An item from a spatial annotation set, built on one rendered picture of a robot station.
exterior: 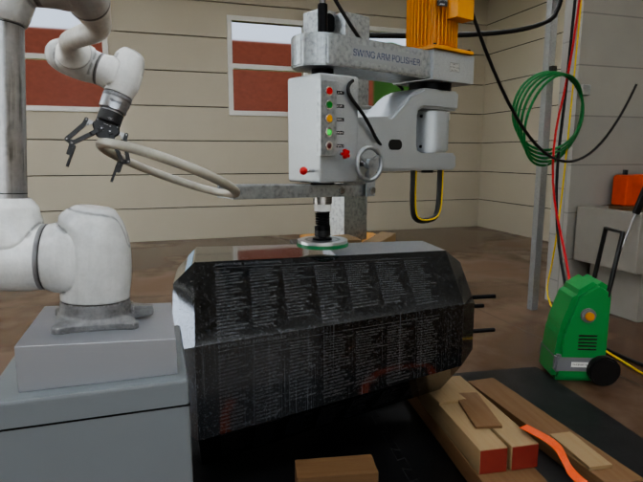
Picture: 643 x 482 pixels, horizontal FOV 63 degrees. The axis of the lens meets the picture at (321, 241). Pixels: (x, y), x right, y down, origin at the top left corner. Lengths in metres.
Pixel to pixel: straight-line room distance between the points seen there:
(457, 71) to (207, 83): 6.05
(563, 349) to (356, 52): 2.04
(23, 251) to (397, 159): 1.57
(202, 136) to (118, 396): 7.19
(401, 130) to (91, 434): 1.71
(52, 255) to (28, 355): 0.21
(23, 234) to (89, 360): 0.31
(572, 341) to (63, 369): 2.71
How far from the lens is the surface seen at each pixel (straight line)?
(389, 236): 3.06
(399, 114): 2.37
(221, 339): 1.93
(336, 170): 2.10
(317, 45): 2.12
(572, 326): 3.29
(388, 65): 2.32
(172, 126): 8.23
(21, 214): 1.32
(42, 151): 8.34
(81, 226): 1.27
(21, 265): 1.31
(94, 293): 1.28
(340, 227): 3.06
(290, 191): 2.03
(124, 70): 1.85
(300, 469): 2.11
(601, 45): 5.08
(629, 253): 4.57
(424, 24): 2.64
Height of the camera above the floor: 1.28
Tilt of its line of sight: 9 degrees down
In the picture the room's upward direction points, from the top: straight up
